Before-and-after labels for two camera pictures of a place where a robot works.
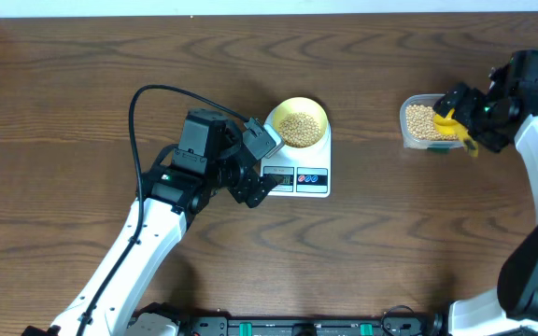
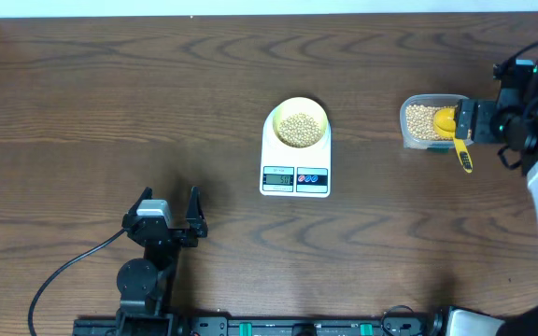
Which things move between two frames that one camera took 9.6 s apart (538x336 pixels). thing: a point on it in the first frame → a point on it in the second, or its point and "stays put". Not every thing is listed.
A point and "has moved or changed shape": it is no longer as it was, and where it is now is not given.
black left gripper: x=244 y=188 → x=168 y=234
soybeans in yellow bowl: x=299 y=130 stays put
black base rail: x=399 y=325 stays put
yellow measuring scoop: x=448 y=126 has moved or changed shape
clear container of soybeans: x=417 y=129 stays put
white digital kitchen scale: x=304 y=172 stays put
